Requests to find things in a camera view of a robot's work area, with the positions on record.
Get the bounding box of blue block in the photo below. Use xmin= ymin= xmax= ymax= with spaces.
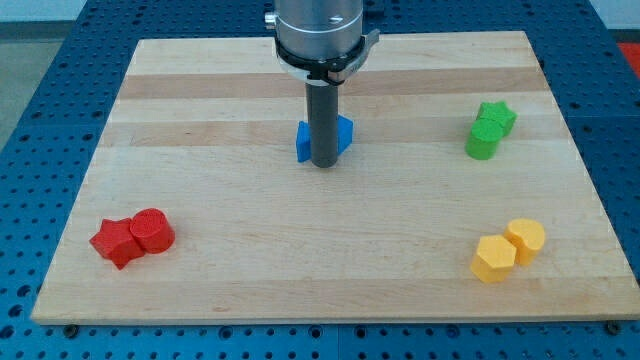
xmin=296 ymin=115 xmax=354 ymax=163

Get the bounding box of yellow hexagon block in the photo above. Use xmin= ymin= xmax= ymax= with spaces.
xmin=470 ymin=235 xmax=517 ymax=283

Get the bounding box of red star block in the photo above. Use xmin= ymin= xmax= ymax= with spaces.
xmin=89 ymin=218 xmax=145 ymax=270

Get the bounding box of green cylinder block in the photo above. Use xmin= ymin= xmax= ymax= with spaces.
xmin=465 ymin=119 xmax=504 ymax=160

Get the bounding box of red cylinder block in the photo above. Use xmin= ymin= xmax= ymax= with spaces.
xmin=130 ymin=208 xmax=175 ymax=254

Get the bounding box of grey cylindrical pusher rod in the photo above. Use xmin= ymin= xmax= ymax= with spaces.
xmin=306 ymin=84 xmax=338 ymax=168

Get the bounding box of wooden board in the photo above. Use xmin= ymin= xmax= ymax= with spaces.
xmin=32 ymin=31 xmax=639 ymax=325

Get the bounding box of yellow heart block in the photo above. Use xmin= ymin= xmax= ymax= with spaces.
xmin=504 ymin=218 xmax=546 ymax=266

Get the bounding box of green star block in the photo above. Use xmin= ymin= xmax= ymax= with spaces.
xmin=476 ymin=101 xmax=518 ymax=136

